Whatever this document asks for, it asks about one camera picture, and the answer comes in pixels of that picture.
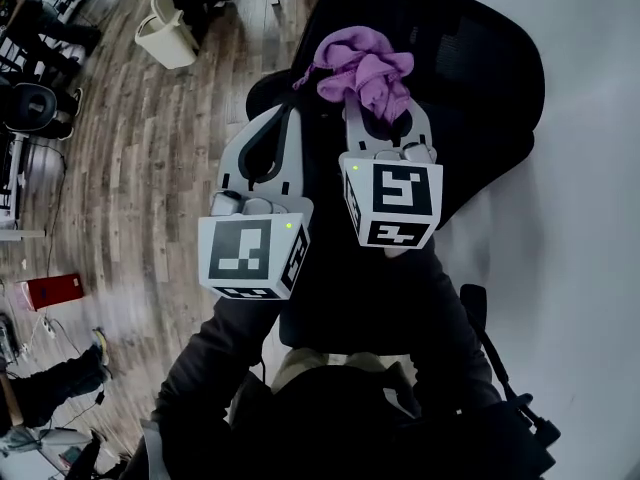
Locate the black shoulder bag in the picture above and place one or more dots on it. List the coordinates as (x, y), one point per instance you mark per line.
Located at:
(525, 443)

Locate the black office chair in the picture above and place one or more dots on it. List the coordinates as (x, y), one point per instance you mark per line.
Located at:
(475, 68)

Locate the person's beige trousers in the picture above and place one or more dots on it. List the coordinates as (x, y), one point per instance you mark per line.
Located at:
(310, 363)

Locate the red box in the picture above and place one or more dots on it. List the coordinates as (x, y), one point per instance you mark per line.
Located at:
(55, 290)

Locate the purple cloth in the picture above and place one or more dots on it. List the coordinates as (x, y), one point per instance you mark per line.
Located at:
(360, 68)

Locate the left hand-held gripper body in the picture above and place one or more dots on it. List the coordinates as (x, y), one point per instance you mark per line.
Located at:
(240, 253)

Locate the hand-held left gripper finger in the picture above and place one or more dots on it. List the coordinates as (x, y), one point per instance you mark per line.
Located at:
(294, 168)
(230, 160)

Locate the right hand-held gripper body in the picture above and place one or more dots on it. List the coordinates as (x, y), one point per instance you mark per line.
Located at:
(400, 193)

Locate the person's dark jacket torso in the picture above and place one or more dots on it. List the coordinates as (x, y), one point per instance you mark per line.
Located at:
(325, 433)

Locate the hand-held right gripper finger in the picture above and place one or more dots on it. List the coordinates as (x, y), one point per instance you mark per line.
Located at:
(354, 135)
(422, 130)

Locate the wooden desk with white frame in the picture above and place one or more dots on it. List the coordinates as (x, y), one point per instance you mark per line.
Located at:
(22, 234)

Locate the person's right forearm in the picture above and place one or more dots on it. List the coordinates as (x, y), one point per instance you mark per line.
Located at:
(440, 318)

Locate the person's left forearm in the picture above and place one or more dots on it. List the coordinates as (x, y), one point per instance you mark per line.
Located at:
(220, 338)

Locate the white trash bin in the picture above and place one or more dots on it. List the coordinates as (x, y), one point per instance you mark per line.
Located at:
(165, 43)

